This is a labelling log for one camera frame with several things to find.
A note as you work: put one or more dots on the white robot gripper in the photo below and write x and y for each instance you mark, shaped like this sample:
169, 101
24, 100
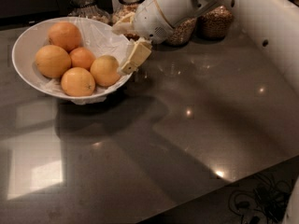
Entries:
149, 19

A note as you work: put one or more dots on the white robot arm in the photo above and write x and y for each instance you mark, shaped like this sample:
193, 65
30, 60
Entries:
238, 114

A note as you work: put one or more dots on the clear plastic bowl liner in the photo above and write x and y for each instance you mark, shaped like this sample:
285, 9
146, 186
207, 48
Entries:
99, 38

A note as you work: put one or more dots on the orange at bowl right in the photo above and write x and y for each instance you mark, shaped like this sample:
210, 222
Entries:
105, 70

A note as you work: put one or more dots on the orange at bowl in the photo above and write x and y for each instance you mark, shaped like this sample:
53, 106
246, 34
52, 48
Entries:
105, 70
65, 35
78, 82
52, 61

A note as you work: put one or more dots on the small middle orange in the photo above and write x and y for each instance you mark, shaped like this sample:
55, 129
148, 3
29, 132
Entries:
82, 57

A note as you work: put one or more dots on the orange at bowl back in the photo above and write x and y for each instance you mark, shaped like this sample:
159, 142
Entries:
65, 35

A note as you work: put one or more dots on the orange at bowl front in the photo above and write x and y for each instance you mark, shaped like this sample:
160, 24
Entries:
78, 82

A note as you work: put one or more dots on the orange at bowl left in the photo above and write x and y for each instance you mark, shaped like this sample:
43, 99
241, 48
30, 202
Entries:
52, 61

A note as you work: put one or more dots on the glass grain jar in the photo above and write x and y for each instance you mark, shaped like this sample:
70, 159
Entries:
215, 24
182, 34

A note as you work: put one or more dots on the leftmost glass jar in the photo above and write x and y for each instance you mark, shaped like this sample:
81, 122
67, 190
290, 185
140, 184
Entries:
89, 10

